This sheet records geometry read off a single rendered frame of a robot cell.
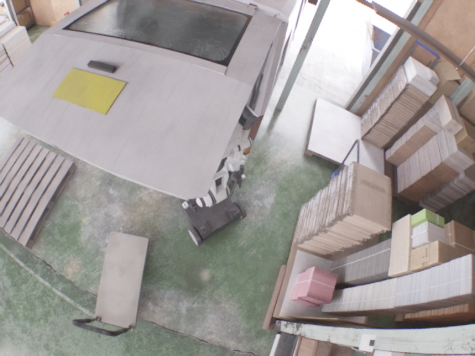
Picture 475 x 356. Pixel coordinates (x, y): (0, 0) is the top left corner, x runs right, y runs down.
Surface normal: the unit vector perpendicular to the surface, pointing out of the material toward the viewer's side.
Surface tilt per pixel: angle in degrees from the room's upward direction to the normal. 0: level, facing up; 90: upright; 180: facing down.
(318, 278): 0
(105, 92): 10
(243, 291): 0
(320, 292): 0
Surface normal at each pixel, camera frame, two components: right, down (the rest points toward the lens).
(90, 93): 0.11, -0.31
